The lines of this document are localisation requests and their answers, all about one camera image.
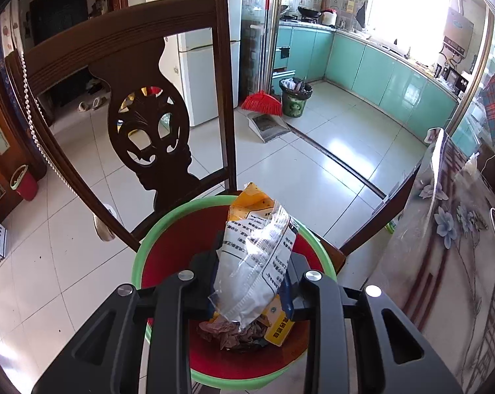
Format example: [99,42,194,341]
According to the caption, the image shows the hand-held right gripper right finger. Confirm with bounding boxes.
[281,253,464,394]

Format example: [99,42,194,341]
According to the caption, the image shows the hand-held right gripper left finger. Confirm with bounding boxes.
[31,230,224,394]

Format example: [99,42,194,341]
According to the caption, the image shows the red bin with green rim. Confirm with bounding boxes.
[131,194,339,387]

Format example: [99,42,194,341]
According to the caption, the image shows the yellow snack bag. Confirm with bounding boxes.
[208,181,300,334]

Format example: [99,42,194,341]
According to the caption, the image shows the grey dustpan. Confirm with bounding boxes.
[247,111,291,144]

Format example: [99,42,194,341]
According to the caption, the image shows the red broom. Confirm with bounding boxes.
[241,0,283,116]

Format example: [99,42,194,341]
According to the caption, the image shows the green kitchen waste bin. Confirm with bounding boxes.
[279,77,314,118]

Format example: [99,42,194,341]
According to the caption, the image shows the small red bin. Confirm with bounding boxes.
[10,164,40,202]

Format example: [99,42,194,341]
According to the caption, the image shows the pair of slippers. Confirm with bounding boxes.
[78,96,107,113]

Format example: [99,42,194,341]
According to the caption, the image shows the white fridge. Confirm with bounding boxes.
[144,0,246,128]

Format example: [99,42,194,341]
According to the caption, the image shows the teal lower kitchen cabinets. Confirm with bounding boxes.
[275,24,460,133]

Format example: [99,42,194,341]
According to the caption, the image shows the carved dark wooden chair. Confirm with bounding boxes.
[4,0,347,272]

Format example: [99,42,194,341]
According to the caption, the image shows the dark entrance door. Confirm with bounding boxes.
[29,0,89,46]

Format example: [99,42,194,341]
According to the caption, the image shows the white bead chain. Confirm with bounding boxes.
[19,48,116,242]

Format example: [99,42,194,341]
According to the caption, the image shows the wall water heater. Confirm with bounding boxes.
[442,0,477,57]

